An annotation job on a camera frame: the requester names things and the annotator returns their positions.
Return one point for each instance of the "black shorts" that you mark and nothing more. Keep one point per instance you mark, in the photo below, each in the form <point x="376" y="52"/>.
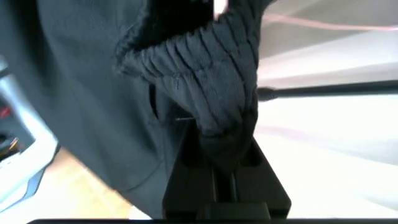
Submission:
<point x="93" y="93"/>

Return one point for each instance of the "pink clothes hanger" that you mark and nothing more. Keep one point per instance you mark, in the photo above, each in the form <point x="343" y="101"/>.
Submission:
<point x="326" y="25"/>

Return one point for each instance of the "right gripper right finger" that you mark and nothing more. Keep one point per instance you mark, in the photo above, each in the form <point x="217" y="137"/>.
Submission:
<point x="264" y="186"/>

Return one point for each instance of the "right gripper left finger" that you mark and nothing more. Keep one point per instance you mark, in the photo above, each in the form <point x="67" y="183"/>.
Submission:
<point x="183" y="186"/>

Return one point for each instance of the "black clothes rack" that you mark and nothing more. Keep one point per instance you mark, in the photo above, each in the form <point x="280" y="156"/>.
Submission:
<point x="326" y="89"/>

